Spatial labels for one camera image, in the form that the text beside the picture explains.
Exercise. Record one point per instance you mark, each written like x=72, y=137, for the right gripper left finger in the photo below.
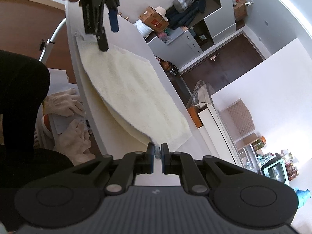
x=123, y=172

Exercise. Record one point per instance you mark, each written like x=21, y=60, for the dark brown door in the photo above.
x=227, y=64

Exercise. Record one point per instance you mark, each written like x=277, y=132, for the cardboard box red print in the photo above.
x=155, y=18

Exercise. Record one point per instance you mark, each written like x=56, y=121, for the teal toaster oven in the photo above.
x=275, y=169

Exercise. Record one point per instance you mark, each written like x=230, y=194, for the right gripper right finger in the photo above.
x=183, y=165

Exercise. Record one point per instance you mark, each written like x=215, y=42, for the dark hanging jacket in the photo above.
x=176, y=19

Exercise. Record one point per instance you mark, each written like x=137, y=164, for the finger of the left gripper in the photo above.
x=113, y=20
x=101, y=39

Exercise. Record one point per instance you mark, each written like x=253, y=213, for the beige quilted chair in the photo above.
x=237, y=120

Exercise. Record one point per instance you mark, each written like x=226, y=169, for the white knit glove lower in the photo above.
x=74, y=143

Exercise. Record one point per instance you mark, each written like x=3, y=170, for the grey white cabinet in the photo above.
x=207, y=29

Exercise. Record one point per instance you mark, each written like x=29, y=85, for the grey hanging bag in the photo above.
x=182, y=5

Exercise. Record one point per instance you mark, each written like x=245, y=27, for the cream white towel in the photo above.
x=135, y=99

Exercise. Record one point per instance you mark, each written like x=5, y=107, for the white dining table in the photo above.
x=215, y=134

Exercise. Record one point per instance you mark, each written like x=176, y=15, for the white plastic bucket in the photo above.
x=143, y=29

